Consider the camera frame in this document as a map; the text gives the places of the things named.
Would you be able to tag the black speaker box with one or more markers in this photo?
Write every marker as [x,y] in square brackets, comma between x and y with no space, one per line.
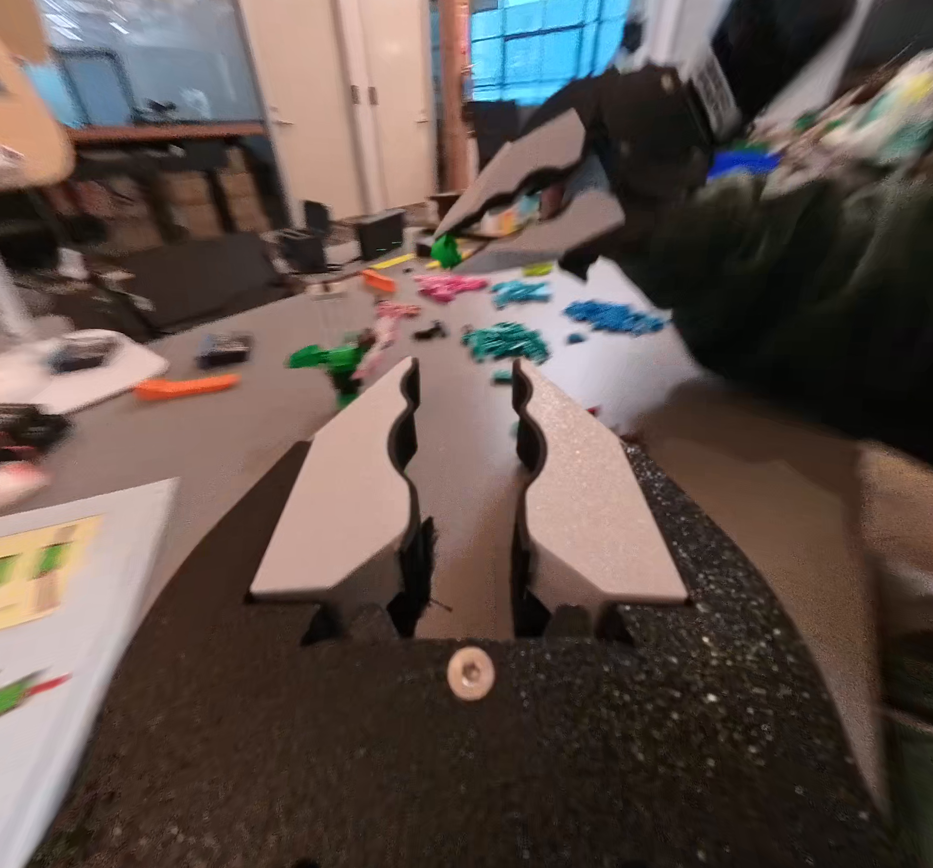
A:
[380,234]

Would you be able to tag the tan chair back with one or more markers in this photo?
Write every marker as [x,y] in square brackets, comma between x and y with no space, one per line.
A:
[25,103]

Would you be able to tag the person's right forearm green sleeve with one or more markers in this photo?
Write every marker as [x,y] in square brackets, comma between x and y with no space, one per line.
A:
[794,300]

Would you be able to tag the pile of teal lego pieces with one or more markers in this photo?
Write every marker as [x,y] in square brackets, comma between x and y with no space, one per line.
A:
[506,343]

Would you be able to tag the white double door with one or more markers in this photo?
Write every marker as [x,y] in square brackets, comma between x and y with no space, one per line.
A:
[328,66]

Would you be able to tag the black box with blue edge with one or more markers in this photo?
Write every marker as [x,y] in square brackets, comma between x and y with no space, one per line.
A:
[84,353]
[224,351]

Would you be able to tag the wooden desk with black legs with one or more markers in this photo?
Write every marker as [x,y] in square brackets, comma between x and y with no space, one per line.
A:
[164,133]

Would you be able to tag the large black monitor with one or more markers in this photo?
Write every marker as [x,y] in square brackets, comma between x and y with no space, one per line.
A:
[791,15]

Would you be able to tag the black lego piece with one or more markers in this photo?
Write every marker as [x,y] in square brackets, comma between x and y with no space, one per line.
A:
[430,331]

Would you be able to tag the small orange lego piece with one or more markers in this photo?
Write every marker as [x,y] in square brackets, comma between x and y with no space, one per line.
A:
[379,280]

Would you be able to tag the green lego plant build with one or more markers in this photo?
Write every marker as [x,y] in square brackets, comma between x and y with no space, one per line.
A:
[339,362]

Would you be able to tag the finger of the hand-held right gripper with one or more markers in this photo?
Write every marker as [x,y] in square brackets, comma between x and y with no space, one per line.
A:
[561,230]
[528,154]

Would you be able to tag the green lego brick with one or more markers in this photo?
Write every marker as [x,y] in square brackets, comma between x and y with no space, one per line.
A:
[446,251]

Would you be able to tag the small black device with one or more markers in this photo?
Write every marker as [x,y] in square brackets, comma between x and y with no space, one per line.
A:
[304,249]

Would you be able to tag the wooden post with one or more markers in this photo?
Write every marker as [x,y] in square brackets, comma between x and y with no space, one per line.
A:
[455,59]

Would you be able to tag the lego instruction booklet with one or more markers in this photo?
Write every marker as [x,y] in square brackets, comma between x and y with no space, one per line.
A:
[80,635]

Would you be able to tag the blue bin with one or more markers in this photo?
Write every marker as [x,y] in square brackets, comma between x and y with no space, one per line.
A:
[743,161]

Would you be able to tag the black desk mat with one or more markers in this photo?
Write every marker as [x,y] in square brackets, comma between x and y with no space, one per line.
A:
[197,281]

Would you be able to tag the pile of pink lego pieces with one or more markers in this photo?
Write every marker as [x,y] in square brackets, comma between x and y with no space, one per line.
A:
[448,286]

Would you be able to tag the white tray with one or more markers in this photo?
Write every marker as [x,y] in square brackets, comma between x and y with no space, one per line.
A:
[124,369]

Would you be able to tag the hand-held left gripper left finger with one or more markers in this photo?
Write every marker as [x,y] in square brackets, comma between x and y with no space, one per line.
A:
[342,504]

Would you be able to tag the orange brick separator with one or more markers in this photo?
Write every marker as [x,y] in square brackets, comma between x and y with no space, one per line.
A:
[186,386]

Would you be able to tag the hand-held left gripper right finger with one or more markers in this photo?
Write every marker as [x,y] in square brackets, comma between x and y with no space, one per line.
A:
[590,511]

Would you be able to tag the yellow strip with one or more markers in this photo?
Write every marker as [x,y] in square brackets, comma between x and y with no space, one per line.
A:
[392,262]

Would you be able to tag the pile of light blue lego pieces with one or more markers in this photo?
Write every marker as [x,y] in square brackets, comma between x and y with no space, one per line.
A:
[520,292]

